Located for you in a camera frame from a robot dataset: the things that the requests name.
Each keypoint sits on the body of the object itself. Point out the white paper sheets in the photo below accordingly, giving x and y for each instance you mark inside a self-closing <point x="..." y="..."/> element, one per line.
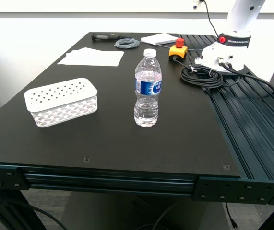
<point x="91" y="57"/>

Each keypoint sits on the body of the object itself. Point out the white booklet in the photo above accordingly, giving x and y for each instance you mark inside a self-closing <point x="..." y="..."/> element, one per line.
<point x="159" y="38"/>

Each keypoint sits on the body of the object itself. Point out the clear plastic water bottle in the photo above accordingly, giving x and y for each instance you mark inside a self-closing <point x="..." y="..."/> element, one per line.
<point x="146" y="100"/>

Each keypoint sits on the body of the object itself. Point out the wall outlet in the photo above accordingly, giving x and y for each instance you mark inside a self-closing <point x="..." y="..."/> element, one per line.
<point x="195" y="4"/>

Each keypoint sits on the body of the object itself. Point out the white perforated plastic basket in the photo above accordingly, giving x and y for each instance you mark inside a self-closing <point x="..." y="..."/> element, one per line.
<point x="60" y="93"/>

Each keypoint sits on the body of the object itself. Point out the countersunk table screw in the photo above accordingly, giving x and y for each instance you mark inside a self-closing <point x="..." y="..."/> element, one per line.
<point x="226" y="167"/>
<point x="86" y="159"/>

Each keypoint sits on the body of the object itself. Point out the black aluminium table frame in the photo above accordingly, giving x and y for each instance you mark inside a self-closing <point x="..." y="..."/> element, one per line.
<point x="247" y="119"/>

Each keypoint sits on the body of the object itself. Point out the yellow red emergency stop button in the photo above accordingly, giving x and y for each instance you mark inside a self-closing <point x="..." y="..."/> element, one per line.
<point x="178" y="51"/>

